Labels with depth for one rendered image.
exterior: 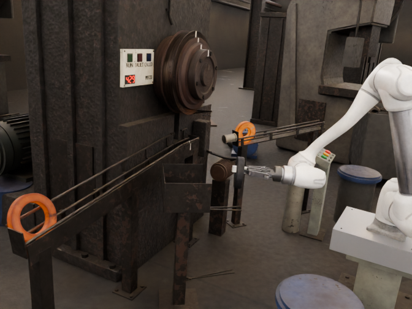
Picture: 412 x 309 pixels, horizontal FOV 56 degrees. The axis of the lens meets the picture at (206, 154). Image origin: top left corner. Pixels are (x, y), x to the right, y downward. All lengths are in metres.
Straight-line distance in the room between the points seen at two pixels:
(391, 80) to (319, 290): 0.86
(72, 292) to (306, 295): 1.23
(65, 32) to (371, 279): 1.96
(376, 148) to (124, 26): 2.81
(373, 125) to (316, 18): 1.50
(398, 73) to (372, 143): 2.37
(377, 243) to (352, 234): 0.12
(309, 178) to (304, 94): 3.01
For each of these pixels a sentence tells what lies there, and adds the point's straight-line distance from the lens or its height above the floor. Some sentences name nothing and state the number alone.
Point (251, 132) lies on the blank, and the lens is 2.72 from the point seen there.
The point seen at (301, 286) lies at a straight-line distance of 1.61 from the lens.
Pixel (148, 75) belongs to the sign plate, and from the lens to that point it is 2.10.
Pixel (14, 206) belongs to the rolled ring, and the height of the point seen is 0.70.
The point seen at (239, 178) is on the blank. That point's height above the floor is 0.70.
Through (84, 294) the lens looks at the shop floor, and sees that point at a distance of 2.22.
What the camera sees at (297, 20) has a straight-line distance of 4.89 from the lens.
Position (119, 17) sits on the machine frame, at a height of 1.38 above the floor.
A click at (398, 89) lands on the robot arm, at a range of 1.67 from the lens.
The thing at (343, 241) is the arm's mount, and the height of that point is 0.41.
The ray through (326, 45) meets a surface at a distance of 4.73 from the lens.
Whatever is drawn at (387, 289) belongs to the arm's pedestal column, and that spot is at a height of 0.18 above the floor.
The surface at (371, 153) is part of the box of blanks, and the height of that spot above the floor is 0.36.
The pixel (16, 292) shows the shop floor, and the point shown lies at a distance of 2.32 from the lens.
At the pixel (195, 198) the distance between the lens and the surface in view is 1.68.
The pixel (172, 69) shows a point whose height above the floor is 1.15.
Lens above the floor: 1.32
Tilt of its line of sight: 17 degrees down
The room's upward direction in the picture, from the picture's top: 4 degrees clockwise
